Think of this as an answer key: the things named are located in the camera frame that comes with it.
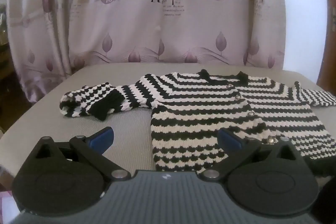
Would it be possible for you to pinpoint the pink leaf print curtain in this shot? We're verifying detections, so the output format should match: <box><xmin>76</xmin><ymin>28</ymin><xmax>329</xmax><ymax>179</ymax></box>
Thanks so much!
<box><xmin>0</xmin><ymin>0</ymin><xmax>292</xmax><ymax>105</ymax></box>

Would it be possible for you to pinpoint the brown wooden frame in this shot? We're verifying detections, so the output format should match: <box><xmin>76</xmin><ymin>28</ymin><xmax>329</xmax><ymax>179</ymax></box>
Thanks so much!
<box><xmin>315</xmin><ymin>0</ymin><xmax>336</xmax><ymax>94</ymax></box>

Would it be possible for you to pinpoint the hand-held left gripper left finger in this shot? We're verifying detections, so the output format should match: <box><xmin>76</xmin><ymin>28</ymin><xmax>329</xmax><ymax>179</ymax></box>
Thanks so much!
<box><xmin>33</xmin><ymin>126</ymin><xmax>132</xmax><ymax>181</ymax></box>

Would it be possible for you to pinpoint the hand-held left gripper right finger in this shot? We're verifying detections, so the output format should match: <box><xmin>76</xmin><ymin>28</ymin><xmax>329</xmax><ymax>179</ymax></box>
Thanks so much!
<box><xmin>201</xmin><ymin>127</ymin><xmax>303</xmax><ymax>181</ymax></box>

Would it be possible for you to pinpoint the black and white striped sweater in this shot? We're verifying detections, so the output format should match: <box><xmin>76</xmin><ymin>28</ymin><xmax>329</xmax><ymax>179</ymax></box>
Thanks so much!
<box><xmin>59</xmin><ymin>69</ymin><xmax>336</xmax><ymax>177</ymax></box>

